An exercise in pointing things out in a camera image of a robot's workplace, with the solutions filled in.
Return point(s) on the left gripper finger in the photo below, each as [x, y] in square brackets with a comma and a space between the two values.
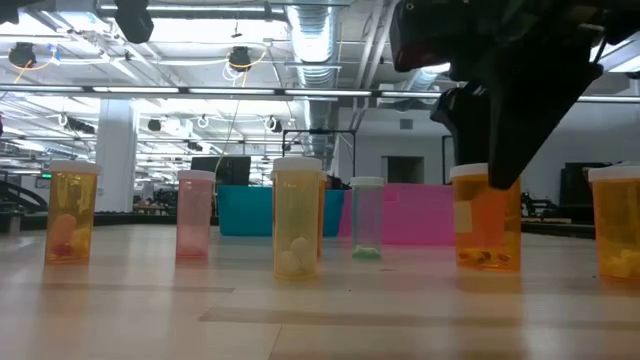
[134, 20]

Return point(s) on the pink plastic bin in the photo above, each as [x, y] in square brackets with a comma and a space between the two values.
[415, 215]

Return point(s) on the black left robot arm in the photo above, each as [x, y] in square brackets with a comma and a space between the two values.
[7, 10]

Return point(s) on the black ceiling spotlight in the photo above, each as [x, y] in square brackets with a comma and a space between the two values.
[22, 54]
[240, 58]

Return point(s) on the clear bottle with green pills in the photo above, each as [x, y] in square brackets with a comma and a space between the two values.
[367, 215]

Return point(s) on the black aluminium table frame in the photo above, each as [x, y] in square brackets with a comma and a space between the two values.
[100, 220]

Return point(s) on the tall yellow pill bottle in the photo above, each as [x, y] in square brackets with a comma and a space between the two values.
[295, 215]

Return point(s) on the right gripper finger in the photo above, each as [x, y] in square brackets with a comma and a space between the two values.
[530, 115]
[470, 125]

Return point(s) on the black computer monitor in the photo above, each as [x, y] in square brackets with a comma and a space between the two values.
[230, 171]

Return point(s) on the blue plastic bin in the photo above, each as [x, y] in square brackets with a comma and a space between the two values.
[245, 210]

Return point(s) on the small white bottle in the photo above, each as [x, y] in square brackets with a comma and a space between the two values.
[617, 225]

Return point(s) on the amber bottle with mixed pills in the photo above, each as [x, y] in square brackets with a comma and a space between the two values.
[70, 210]

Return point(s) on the black equipment rack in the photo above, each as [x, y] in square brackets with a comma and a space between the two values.
[580, 192]

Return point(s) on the long ceiling light strip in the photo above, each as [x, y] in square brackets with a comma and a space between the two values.
[230, 91]

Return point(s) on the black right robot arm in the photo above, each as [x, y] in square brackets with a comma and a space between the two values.
[622, 17]

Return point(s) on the wide orange pill bottle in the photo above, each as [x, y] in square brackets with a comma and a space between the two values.
[477, 225]

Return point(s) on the white building column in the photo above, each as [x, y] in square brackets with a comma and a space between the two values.
[116, 155]

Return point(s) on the silver ventilation duct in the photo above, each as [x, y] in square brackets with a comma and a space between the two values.
[313, 45]

